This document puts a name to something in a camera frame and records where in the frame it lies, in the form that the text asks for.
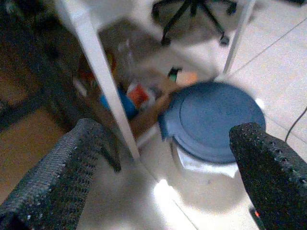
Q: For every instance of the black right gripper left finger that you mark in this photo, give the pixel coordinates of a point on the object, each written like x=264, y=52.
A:
x=48, y=187

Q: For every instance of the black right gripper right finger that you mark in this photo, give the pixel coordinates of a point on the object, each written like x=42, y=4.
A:
x=275, y=182

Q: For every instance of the white bin with blue lid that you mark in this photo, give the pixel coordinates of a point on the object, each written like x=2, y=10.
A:
x=211, y=115

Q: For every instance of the blue round item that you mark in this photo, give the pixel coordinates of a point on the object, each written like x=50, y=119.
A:
x=127, y=105

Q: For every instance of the brown cardboard box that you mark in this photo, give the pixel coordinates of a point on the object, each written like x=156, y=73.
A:
x=148, y=117

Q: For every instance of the red and white package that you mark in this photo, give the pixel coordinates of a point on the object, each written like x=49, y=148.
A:
x=139, y=95

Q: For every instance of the orange round item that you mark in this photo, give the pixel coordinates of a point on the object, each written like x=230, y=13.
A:
x=189, y=77

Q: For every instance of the white metal table leg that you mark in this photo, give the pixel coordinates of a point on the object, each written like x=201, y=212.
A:
x=237, y=36
x=96, y=60

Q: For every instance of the dark brown furniture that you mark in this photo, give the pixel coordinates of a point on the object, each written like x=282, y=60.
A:
x=36, y=48

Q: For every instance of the black and green item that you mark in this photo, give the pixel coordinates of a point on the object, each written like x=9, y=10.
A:
x=173, y=74

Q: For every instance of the black office chair base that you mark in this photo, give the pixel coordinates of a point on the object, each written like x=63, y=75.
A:
x=177, y=19

